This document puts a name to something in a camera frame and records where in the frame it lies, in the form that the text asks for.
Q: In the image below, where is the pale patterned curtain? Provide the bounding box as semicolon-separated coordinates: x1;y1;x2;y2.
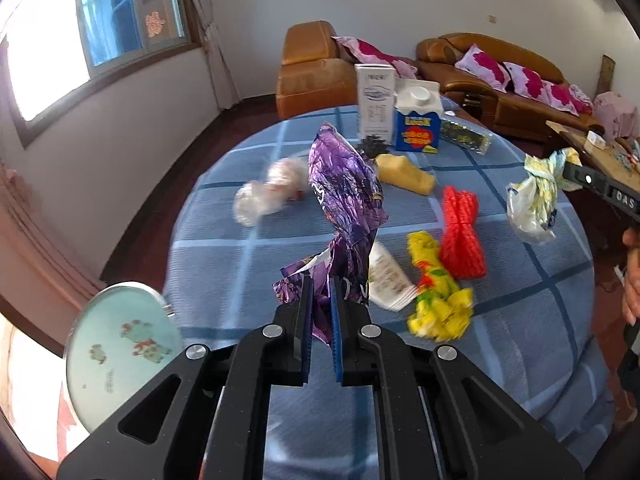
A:
187;0;241;111

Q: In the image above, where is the black mesh net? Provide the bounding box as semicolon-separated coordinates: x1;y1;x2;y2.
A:
356;135;391;157

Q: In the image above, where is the white milk carton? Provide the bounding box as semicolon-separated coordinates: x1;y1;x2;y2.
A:
354;63;397;142

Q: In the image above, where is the mint green lidded bin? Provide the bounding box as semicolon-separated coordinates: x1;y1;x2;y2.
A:
64;281;185;436

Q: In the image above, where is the yellow wrapper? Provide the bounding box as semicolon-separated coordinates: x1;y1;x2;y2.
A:
406;231;474;342

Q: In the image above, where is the yellow sponge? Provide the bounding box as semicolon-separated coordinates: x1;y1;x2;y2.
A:
375;154;436;196

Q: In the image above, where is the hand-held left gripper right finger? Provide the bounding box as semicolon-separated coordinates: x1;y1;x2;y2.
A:
329;275;583;480

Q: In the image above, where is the person's right hand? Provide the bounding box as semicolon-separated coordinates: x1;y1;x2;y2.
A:
621;226;640;327

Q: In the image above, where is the purple foil wrapper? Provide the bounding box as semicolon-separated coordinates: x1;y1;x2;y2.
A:
272;122;391;346

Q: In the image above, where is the green seaweed packet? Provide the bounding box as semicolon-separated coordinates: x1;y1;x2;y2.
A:
440;116;492;156

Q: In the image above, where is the red mesh net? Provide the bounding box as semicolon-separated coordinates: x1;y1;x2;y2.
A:
440;186;487;279

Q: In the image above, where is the brown leather chaise sofa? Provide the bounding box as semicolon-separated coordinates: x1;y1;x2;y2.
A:
276;21;476;123

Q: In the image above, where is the clear plastic bag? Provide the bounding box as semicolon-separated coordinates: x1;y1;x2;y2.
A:
233;156;311;227

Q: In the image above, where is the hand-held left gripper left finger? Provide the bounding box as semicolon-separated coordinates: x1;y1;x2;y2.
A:
57;275;316;480

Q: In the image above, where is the blue plaid tablecloth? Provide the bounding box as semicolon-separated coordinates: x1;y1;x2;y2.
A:
162;105;616;480

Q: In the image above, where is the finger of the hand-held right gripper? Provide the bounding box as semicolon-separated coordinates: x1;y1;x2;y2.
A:
561;149;608;196

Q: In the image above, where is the white paper packet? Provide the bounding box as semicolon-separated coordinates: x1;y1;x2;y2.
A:
367;242;420;311

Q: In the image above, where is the wooden framed window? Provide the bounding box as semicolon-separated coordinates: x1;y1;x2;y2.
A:
0;0;201;148

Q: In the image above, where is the wooden coffee table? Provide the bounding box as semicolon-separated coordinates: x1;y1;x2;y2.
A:
545;120;640;196

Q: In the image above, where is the yellow and white plastic bag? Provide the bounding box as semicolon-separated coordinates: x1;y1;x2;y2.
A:
506;150;583;245

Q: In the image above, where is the wooden plank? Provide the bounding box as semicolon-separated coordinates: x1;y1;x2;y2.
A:
598;55;618;98

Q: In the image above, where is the blue carton with white cap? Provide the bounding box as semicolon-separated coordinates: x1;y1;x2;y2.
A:
393;80;444;153

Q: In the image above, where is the pink cloth bundle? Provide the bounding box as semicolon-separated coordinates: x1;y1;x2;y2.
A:
594;91;636;141

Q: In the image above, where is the pink floral pillow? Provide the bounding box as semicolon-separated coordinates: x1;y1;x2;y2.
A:
502;61;546;100
454;44;512;92
567;85;596;116
332;36;418;78
542;80;576;111

